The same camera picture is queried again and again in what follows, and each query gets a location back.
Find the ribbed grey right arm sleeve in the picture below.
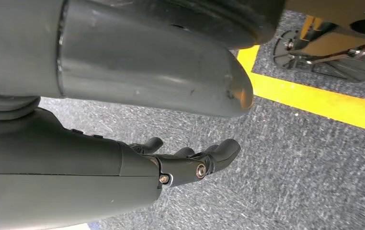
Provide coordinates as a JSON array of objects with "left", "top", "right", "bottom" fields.
[{"left": 0, "top": 94, "right": 41, "bottom": 121}]

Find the white board with blue edge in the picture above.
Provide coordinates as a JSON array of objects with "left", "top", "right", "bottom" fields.
[{"left": 54, "top": 223, "right": 101, "bottom": 230}]

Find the black spoked base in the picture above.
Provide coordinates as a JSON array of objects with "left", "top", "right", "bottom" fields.
[{"left": 273, "top": 30, "right": 365, "bottom": 84}]

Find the black robot body shell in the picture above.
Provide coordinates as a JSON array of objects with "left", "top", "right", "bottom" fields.
[{"left": 97, "top": 0, "right": 286, "bottom": 50}]

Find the yellow floor tape line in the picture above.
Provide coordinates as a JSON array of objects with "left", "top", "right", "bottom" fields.
[{"left": 237, "top": 45, "right": 365, "bottom": 136}]

